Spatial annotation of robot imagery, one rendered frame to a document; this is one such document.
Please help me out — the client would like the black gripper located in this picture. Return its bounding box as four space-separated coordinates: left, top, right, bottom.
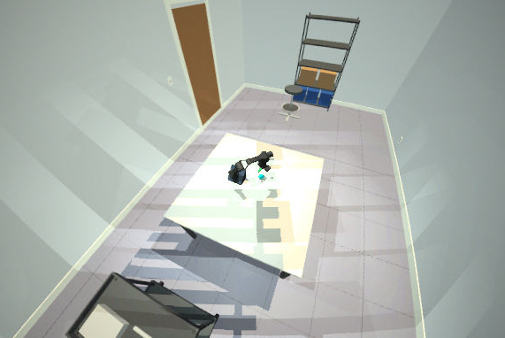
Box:
257 160 271 172

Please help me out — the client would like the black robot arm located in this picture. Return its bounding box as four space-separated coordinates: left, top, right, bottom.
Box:
228 151 273 180

